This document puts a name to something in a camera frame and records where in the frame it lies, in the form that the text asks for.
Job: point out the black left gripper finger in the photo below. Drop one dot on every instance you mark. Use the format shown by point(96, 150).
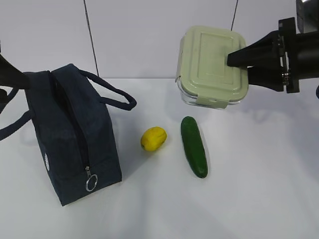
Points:
point(12, 77)
point(3, 96)

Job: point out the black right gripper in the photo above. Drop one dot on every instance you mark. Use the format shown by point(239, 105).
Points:
point(265, 54)

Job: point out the green lidded glass container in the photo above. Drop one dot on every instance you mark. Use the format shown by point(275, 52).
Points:
point(203, 76)

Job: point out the dark blue lunch bag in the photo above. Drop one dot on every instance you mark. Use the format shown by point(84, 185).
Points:
point(69, 111)

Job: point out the green cucumber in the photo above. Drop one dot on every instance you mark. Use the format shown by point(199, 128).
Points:
point(193, 146)

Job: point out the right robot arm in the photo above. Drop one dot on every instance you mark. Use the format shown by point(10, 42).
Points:
point(307, 30)

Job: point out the yellow lemon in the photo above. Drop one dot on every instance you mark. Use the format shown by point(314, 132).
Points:
point(153, 139)

